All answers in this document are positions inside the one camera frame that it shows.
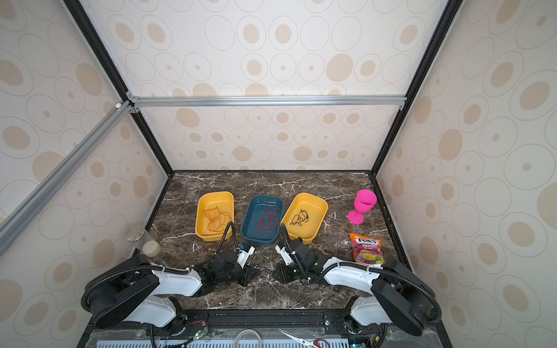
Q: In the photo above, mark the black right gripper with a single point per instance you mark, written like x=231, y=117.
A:
x=281, y=272

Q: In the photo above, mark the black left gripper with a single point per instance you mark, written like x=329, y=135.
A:
x=246, y=279

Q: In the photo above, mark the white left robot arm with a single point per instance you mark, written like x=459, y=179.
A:
x=139, y=291

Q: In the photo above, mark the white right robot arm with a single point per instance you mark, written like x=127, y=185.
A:
x=396, y=295

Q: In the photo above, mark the right yellow plastic bin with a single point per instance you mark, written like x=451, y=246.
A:
x=304, y=217

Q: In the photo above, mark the yellow plastic bin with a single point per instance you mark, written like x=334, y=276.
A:
x=215, y=211
x=304, y=217

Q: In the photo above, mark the left yellow plastic bin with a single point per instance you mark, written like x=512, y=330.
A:
x=215, y=211

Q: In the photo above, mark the teal plastic bin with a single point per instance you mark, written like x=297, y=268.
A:
x=262, y=220

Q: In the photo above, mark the orange candy bag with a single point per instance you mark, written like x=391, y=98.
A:
x=366, y=250

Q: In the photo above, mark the clear jar with powder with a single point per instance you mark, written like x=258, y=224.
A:
x=143, y=241

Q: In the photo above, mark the pink plastic goblet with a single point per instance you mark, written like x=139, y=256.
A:
x=363, y=203

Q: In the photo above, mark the horizontal aluminium bar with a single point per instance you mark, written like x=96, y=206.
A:
x=282, y=101

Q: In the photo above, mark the diagonal aluminium bar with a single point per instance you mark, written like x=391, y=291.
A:
x=21, y=217

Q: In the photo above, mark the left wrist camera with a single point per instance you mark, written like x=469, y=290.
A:
x=244, y=251

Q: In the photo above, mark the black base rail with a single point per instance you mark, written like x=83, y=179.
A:
x=260, y=328

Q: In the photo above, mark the scissors with red handle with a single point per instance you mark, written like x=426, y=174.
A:
x=316, y=343

